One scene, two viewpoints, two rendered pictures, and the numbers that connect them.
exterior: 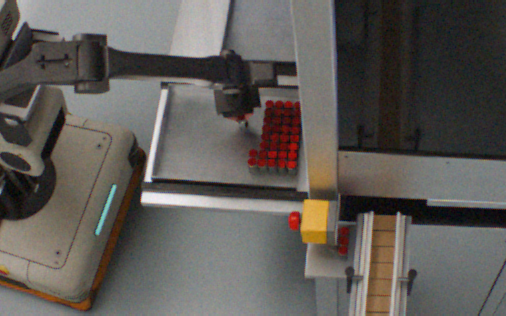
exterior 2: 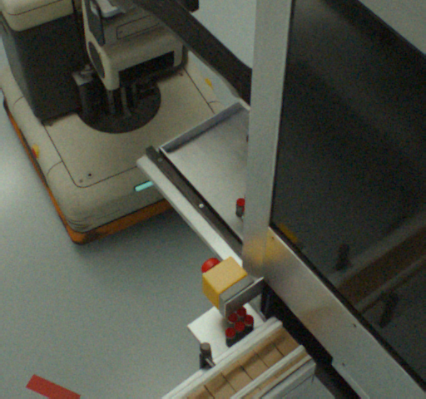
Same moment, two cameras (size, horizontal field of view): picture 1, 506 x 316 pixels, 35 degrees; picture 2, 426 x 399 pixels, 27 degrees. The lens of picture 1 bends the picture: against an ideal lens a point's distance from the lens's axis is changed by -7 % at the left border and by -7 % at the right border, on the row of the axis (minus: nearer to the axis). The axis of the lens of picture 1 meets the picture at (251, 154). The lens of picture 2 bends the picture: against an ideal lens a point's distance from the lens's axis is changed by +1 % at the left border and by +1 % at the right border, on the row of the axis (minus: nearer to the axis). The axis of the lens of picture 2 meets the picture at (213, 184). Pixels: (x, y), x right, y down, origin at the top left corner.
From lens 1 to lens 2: 0.59 m
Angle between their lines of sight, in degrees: 19
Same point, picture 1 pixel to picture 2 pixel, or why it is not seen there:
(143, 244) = (176, 237)
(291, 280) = not seen: hidden behind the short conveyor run
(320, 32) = (271, 68)
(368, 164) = (289, 263)
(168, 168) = (182, 155)
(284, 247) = not seen: hidden behind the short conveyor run
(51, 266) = (73, 179)
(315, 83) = (260, 129)
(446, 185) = (350, 355)
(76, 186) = (157, 141)
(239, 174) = (227, 206)
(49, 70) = not seen: outside the picture
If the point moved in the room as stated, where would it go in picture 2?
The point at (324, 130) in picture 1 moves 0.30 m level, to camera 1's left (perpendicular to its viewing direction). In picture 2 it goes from (260, 191) to (121, 108)
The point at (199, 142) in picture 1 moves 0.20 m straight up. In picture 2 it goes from (225, 157) to (226, 100)
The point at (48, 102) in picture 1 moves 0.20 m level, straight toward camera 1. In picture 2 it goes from (160, 35) to (138, 91)
